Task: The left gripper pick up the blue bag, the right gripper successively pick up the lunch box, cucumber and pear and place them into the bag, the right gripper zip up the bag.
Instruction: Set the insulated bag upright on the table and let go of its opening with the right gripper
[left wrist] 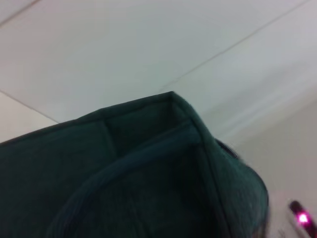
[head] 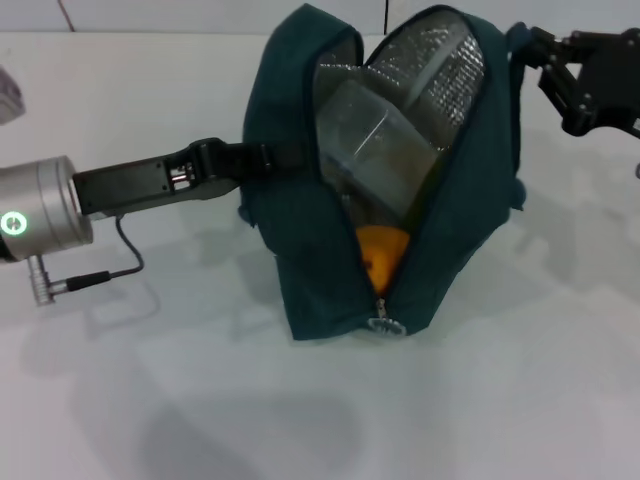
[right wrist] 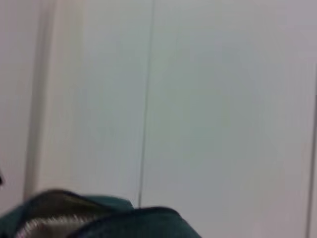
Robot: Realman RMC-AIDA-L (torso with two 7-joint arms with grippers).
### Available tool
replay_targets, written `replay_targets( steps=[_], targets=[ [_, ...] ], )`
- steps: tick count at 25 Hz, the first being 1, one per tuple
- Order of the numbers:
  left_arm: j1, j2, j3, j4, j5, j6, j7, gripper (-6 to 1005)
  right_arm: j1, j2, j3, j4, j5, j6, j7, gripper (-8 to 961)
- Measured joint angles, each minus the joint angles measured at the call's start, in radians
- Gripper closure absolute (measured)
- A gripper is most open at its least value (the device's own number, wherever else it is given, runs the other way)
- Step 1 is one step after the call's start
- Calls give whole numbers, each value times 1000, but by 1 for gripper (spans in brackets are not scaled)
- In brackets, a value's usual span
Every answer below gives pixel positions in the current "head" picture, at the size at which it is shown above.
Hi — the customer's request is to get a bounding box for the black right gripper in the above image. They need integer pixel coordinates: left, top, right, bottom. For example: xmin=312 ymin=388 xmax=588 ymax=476
xmin=529 ymin=27 xmax=640 ymax=137

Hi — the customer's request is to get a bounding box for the dark teal insulated lunch bag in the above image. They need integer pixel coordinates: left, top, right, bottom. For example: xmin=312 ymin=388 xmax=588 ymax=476
xmin=237 ymin=3 xmax=531 ymax=342

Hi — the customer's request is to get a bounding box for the orange pear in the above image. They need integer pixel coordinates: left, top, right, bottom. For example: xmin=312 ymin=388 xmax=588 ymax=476
xmin=355 ymin=225 xmax=411 ymax=296

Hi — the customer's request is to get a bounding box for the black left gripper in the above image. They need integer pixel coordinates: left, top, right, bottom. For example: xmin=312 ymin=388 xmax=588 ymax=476
xmin=73 ymin=138 xmax=311 ymax=217

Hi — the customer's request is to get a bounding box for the clear container with blue-rimmed lid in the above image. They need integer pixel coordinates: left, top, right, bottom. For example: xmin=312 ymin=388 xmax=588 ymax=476
xmin=314 ymin=79 xmax=436 ymax=221

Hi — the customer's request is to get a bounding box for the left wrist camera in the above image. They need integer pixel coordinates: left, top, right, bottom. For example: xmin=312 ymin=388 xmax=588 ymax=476
xmin=0 ymin=64 xmax=26 ymax=126

